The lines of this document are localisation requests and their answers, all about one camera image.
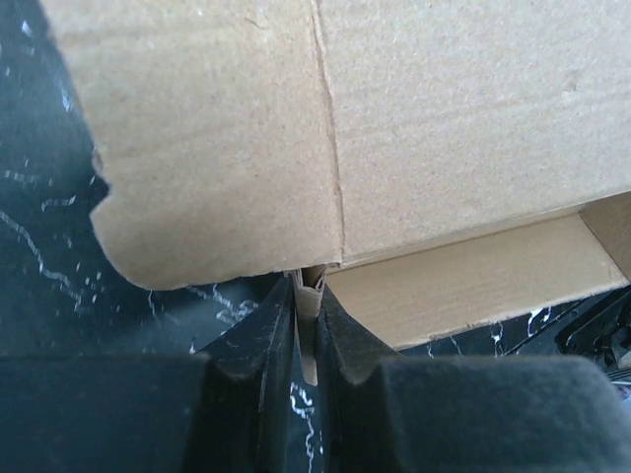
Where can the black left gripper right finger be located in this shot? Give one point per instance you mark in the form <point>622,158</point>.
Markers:
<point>382,411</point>

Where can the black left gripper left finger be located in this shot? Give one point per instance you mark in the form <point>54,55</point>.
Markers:
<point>224,408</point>

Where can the cardboard box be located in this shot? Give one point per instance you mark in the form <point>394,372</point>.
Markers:
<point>437,164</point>

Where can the black base frame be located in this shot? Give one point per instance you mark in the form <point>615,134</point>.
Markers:
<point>599,330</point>

